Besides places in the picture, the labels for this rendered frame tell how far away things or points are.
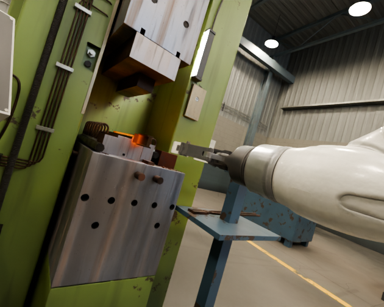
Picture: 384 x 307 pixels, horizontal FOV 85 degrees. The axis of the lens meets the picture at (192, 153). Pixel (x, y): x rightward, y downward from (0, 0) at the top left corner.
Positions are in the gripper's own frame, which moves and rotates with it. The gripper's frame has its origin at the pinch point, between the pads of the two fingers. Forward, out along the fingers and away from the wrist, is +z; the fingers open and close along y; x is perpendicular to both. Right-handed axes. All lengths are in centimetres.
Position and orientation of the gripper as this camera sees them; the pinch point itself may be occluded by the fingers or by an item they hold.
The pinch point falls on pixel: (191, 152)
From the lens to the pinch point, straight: 53.6
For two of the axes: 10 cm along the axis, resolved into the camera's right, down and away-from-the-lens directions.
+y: 7.6, 2.4, 6.0
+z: -5.8, -1.5, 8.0
